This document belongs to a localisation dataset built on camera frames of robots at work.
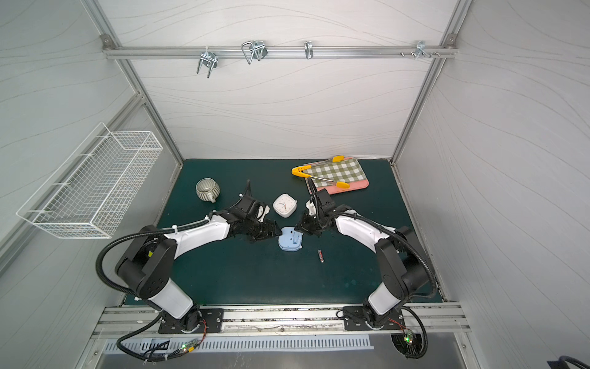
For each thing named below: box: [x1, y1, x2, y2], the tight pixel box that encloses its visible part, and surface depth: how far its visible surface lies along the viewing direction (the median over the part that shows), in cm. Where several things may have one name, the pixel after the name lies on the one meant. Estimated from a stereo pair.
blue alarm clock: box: [278, 226, 304, 252], surface depth 90 cm
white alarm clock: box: [272, 193, 298, 218], surface depth 102 cm
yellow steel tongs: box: [291, 155, 351, 189], surface depth 117 cm
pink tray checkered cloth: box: [302, 157, 370, 193], surface depth 117 cm
